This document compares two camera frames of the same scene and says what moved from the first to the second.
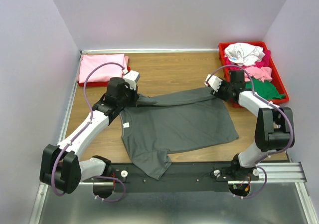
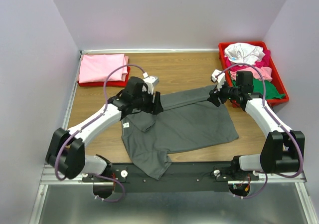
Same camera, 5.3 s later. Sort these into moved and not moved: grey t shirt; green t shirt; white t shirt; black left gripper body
Moved: black left gripper body
Not moved: green t shirt; white t shirt; grey t shirt
